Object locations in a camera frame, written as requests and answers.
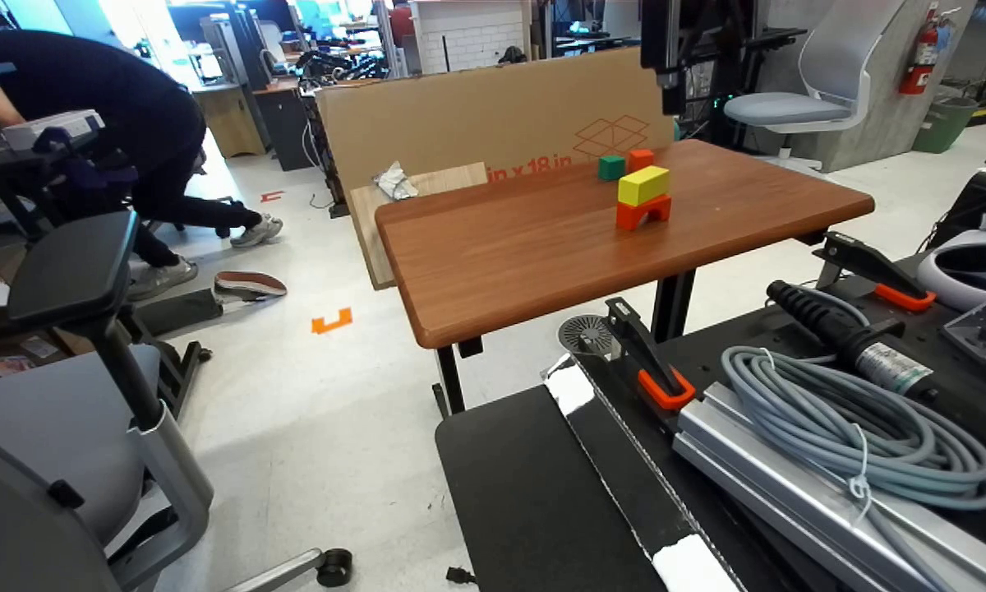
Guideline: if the grey office chair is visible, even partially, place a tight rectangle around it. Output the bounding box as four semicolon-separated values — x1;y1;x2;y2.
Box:
0;208;356;592

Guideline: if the orange arch block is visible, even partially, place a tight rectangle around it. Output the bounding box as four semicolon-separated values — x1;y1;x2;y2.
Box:
616;190;679;233

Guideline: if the black bench top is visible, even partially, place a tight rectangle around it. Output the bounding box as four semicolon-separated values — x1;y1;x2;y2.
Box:
433;285;986;592

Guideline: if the small cardboard piece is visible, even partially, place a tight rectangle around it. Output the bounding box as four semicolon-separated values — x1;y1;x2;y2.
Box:
344;158;493;294

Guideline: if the black orange bar clamp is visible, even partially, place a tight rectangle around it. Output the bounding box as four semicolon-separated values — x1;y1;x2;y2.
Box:
558;296;702;417
813;229;940;315

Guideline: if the wooden cabinet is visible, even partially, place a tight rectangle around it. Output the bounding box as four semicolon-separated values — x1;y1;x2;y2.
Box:
191;81;271;161

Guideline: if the grey coiled cable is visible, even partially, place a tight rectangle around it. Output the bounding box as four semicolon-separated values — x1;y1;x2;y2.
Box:
716;342;986;515

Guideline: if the brown sandal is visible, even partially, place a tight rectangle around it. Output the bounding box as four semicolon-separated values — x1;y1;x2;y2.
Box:
212;271;290;306

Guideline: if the person in dark clothes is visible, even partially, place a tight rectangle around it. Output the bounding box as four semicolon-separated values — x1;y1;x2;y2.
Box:
0;28;287;296

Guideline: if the black caster wheel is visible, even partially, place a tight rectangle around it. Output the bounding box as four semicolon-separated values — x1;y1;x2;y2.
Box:
317;546;356;588

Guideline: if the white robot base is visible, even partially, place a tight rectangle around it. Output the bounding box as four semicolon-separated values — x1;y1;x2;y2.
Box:
914;161;986;315

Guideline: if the green bin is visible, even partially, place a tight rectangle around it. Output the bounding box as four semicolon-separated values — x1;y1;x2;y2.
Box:
914;94;979;155

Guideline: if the yellow block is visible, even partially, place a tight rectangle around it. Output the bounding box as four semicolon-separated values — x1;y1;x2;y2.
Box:
616;165;674;210

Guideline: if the black cable connector plug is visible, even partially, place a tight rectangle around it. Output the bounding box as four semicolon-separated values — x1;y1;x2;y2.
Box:
764;276;940;400

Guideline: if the red fire extinguisher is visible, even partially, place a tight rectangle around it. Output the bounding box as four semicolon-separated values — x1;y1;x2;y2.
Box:
899;5;961;98

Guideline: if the brown wooden table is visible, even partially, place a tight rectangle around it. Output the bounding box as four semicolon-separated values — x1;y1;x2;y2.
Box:
374;136;878;421

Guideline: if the aluminium extrusion rail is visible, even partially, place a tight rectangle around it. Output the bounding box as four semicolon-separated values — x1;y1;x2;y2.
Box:
672;379;986;592

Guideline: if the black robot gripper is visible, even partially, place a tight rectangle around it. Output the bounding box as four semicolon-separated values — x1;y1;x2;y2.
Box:
639;0;687;117

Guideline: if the large cardboard sheet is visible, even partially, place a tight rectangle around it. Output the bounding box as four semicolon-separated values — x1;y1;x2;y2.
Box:
314;46;679;217

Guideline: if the white office chair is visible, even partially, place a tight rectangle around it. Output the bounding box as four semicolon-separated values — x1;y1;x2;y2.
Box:
719;0;916;177

